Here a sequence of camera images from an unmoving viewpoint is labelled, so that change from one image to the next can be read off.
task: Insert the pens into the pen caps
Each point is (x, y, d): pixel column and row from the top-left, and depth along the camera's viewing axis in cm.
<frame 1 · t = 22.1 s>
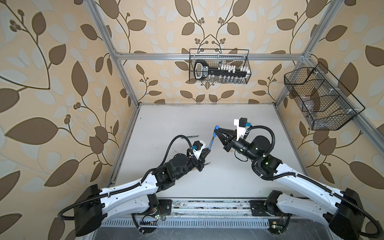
left hand: (209, 149, 70), fingers closed
right hand: (216, 131, 65), fingers closed
green pen: (192, 136, 104), on the table

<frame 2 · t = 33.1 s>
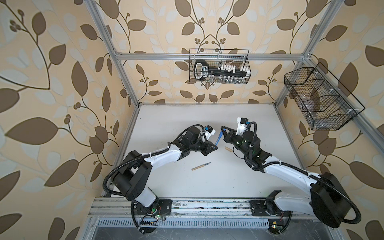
left hand: (217, 144, 81), fingers closed
right hand: (221, 130, 79), fingers closed
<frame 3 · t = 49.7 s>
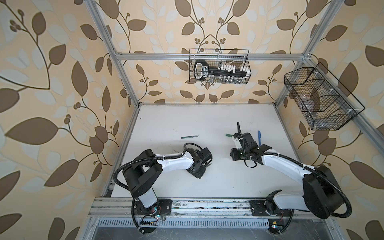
left hand: (200, 172, 86), fingers open
right hand: (232, 155, 87), fingers closed
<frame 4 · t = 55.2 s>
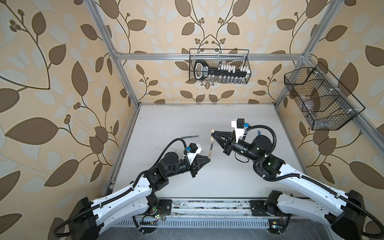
left hand: (209, 159, 67), fingers closed
right hand: (213, 135, 62), fingers closed
beige pen: (211, 150, 66), point 29 cm above the table
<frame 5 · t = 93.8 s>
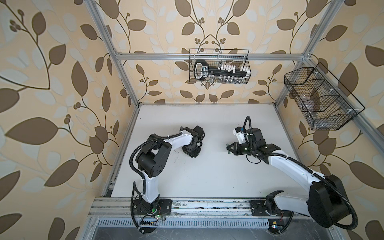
left hand: (194, 153, 93), fingers closed
right hand: (228, 149, 83), fingers closed
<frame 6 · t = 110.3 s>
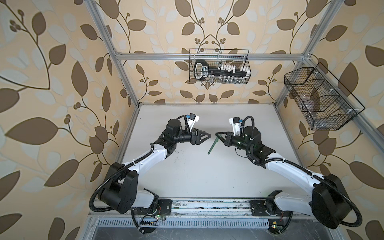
left hand: (209, 134, 74), fingers open
right hand: (216, 135, 77), fingers closed
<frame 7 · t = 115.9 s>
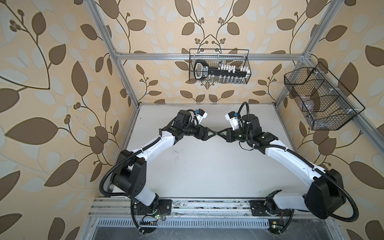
left hand: (210, 129, 79), fingers open
right hand: (219, 134, 78), fingers closed
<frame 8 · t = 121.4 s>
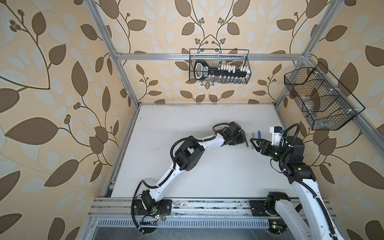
left hand: (247, 138, 95), fingers open
right hand: (254, 142, 74), fingers open
